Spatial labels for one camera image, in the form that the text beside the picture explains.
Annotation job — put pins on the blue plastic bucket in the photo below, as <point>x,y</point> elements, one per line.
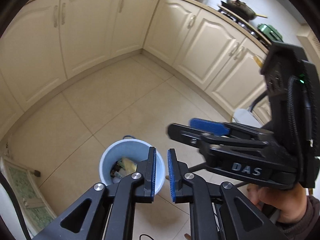
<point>110,155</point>

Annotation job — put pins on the dark wok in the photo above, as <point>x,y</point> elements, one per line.
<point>241,8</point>

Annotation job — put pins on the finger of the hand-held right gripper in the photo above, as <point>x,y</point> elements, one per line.
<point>210,126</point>
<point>182,132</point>

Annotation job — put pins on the green electric cooker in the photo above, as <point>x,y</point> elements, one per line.
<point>271,31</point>

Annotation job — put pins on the small cupboard green glass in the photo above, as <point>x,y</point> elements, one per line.
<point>22,185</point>

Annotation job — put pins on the person's right hand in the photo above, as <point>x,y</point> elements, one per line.
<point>287,205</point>

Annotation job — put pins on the person's right forearm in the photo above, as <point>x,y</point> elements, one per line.
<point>312,212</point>

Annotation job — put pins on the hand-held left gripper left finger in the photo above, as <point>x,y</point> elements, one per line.
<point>153,172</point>

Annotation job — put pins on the green wrapper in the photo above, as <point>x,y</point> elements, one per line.
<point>127,165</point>

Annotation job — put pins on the round marble table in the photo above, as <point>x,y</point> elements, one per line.
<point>243,116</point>

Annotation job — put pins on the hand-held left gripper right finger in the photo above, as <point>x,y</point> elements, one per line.
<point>171,175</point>

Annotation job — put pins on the black gas stove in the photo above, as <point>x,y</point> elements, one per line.
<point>243,25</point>

